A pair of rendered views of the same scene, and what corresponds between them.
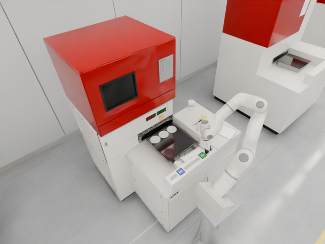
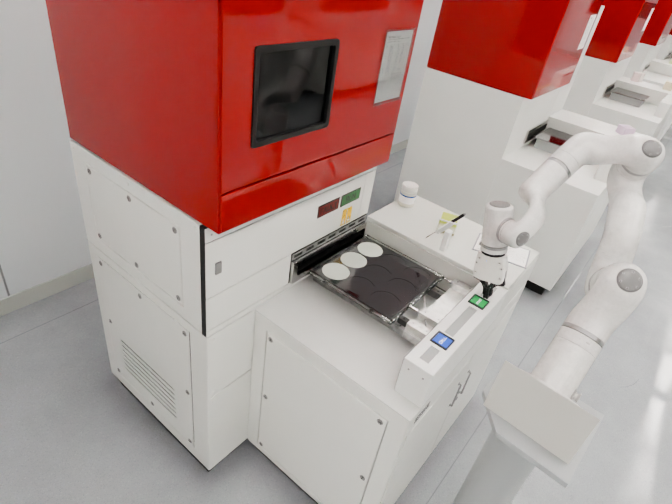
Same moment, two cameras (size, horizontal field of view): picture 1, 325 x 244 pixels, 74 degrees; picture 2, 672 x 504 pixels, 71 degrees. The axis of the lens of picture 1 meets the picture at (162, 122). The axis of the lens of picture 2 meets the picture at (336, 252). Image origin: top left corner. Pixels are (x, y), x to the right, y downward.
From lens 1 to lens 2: 82 cm
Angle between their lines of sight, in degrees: 18
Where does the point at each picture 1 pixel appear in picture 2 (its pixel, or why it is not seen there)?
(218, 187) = (559, 371)
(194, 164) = (467, 322)
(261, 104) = (656, 148)
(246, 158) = (638, 280)
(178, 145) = (402, 284)
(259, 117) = (633, 189)
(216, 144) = not seen: hidden behind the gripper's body
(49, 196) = not seen: outside the picture
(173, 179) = (432, 360)
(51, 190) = not seen: outside the picture
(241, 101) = (591, 150)
